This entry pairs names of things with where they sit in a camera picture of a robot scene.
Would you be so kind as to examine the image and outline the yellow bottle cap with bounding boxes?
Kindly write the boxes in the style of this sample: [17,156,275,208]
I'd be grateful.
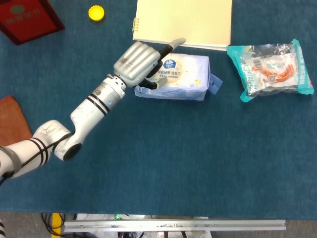
[88,5,106,22]

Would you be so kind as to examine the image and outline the white blue tissue pack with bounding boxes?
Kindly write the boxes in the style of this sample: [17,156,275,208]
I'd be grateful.
[133,52,223,101]

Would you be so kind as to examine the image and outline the aluminium profile rail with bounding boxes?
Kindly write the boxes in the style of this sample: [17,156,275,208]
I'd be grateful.
[63,219,287,233]

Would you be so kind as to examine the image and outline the teal felt table cover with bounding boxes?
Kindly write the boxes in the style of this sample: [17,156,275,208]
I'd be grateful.
[0,0,317,220]

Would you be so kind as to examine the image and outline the pale yellow spiral notebook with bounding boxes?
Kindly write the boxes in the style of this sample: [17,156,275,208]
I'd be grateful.
[132,0,233,52]

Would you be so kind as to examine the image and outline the black floor cables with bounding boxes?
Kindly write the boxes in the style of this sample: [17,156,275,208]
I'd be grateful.
[41,213,66,238]

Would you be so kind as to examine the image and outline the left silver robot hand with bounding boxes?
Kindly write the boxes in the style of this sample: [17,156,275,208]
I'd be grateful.
[113,37,187,90]

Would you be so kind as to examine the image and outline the orange cloth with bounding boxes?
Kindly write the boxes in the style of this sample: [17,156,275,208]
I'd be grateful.
[0,95,33,147]

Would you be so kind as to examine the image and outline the teal snack package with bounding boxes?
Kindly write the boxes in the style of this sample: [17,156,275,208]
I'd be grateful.
[226,38,315,104]

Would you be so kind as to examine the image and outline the red certificate box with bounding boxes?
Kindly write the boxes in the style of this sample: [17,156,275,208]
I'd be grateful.
[0,0,65,46]

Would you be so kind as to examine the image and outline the yellow floor strip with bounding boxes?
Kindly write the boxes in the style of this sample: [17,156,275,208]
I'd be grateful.
[51,213,62,238]

